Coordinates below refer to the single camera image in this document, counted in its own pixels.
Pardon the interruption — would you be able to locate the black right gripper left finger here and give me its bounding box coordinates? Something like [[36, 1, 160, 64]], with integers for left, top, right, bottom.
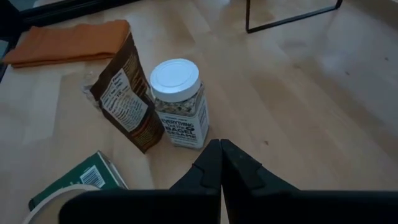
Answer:
[[169, 138, 223, 195]]

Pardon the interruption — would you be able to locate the folded orange cloth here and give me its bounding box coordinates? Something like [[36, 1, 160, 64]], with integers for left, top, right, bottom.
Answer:
[[2, 19, 131, 69]]

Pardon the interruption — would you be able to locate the everything bagel seasoning jar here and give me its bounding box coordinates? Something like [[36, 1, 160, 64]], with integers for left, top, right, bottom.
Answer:
[[149, 58, 210, 150]]

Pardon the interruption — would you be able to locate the brown taco seasoning pouch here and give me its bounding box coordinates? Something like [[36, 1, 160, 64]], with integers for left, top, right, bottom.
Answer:
[[89, 32, 165, 154]]

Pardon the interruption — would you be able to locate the green black pepper tin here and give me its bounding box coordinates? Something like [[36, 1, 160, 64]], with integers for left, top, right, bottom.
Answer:
[[27, 150, 129, 212]]

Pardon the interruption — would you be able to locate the small glass saffron jar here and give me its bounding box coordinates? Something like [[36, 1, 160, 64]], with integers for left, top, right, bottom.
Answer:
[[80, 70, 103, 110]]

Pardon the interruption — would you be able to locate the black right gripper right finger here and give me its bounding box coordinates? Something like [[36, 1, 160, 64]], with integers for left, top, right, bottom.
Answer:
[[220, 138, 300, 200]]

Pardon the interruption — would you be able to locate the black aluminium table frame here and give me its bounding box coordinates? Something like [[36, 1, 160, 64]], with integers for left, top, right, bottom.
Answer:
[[0, 0, 141, 30]]

